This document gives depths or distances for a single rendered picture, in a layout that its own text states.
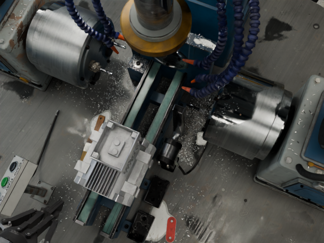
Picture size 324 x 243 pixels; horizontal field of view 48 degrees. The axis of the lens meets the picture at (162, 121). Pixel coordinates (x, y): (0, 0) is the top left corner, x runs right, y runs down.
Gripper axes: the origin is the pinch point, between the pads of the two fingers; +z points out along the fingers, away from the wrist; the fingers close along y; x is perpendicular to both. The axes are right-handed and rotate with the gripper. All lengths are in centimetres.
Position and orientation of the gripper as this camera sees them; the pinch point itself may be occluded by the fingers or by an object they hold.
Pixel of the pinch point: (53, 210)
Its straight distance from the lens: 101.4
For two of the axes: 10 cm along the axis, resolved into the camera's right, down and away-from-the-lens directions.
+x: -3.5, 8.9, 2.9
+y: -9.1, -4.0, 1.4
